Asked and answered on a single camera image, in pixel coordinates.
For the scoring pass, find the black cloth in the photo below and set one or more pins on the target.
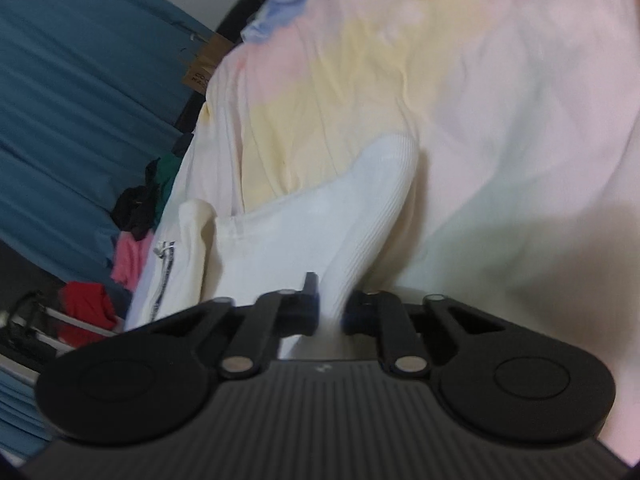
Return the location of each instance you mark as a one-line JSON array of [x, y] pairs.
[[132, 205]]

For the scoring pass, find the pastel bed blanket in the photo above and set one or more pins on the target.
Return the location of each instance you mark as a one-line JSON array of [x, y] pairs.
[[500, 110]]

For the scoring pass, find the white pants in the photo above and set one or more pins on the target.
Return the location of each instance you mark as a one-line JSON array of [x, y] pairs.
[[310, 225]]

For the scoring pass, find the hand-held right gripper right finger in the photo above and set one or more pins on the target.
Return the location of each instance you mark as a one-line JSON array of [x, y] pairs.
[[357, 315]]

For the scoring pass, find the dark window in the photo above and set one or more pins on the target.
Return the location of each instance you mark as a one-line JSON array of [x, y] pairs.
[[25, 270]]

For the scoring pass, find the green cloth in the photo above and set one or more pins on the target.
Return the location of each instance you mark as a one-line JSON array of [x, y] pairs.
[[167, 175]]

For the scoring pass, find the brown paper bag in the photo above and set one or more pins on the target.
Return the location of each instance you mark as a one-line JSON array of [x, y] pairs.
[[207, 62]]

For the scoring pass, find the pink cloth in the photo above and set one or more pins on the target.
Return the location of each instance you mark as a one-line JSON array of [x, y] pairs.
[[130, 257]]

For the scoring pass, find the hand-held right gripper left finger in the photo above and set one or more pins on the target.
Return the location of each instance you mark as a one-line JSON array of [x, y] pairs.
[[300, 315]]

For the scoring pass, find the red cloth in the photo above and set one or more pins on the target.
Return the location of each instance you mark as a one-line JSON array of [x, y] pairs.
[[87, 305]]

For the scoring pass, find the garment steamer stand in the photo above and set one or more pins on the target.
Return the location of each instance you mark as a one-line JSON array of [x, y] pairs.
[[45, 325]]

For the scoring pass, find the black sofa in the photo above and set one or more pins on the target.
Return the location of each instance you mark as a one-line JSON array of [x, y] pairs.
[[245, 5]]

